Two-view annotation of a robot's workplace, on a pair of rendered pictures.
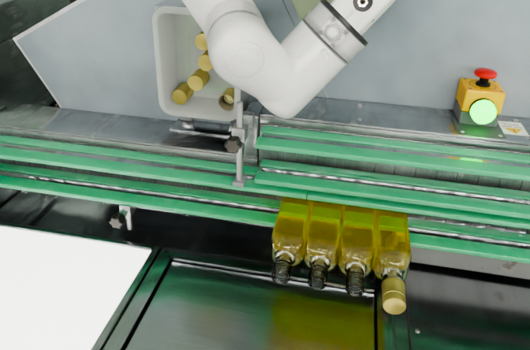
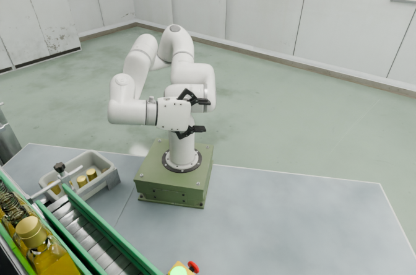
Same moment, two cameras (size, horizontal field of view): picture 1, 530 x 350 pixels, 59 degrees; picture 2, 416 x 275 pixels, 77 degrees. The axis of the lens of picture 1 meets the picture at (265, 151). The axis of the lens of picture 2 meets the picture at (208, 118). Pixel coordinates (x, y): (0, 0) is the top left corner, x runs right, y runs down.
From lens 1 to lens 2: 0.76 m
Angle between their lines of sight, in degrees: 75
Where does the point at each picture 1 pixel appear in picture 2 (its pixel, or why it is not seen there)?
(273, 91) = (117, 95)
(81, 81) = (23, 167)
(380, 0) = (171, 100)
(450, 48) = (184, 252)
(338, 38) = (151, 101)
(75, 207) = not seen: outside the picture
